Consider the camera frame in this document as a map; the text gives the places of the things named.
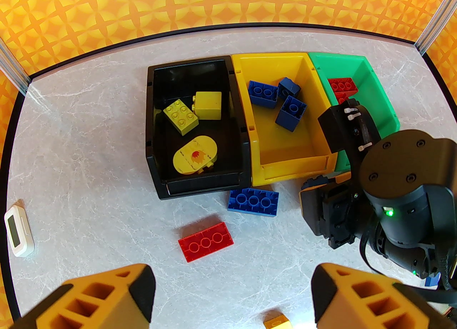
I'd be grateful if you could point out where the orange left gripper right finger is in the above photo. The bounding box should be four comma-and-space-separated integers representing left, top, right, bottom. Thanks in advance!
311, 263, 441, 329

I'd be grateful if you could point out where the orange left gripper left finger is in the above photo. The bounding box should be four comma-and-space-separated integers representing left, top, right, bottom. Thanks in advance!
9, 263, 156, 329

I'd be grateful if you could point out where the yellow lego brick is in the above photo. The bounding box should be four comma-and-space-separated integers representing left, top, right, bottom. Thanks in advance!
263, 314, 292, 329
163, 98, 200, 137
192, 91, 222, 121

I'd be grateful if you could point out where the yellow oval lego piece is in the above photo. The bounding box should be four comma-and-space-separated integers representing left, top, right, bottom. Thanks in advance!
173, 135, 218, 176

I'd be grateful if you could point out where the yellow plastic storage bin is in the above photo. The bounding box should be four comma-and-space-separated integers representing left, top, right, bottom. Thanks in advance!
231, 53, 339, 187

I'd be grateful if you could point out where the green plastic storage bin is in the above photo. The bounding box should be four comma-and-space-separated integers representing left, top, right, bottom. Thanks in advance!
308, 52, 400, 173

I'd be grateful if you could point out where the white digital timer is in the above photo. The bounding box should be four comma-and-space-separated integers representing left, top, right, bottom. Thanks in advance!
4, 204, 35, 258

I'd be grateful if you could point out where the black plastic storage bin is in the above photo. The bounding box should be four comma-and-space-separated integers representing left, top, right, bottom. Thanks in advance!
145, 55, 252, 200

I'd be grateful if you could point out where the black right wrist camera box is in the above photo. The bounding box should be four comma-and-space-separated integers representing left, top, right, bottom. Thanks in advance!
317, 100, 382, 154

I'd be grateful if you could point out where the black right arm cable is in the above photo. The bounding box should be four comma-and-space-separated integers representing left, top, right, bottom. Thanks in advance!
359, 224, 457, 321

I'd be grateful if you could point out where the aluminium frame post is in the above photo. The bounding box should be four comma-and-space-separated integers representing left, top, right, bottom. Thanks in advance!
416, 0, 457, 56
0, 40, 30, 95

